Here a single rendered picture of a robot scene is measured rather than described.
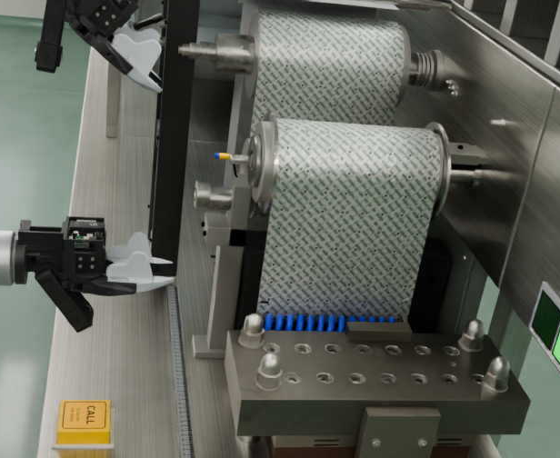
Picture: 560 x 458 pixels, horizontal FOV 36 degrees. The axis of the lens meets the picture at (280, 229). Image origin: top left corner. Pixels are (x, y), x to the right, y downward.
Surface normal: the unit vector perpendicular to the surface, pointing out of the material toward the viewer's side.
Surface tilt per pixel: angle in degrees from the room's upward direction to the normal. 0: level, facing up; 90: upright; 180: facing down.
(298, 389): 0
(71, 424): 0
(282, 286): 90
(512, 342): 90
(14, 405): 0
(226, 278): 90
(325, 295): 90
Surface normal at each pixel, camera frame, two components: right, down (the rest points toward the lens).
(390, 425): 0.16, 0.46
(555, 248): -0.98, -0.04
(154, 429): 0.13, -0.89
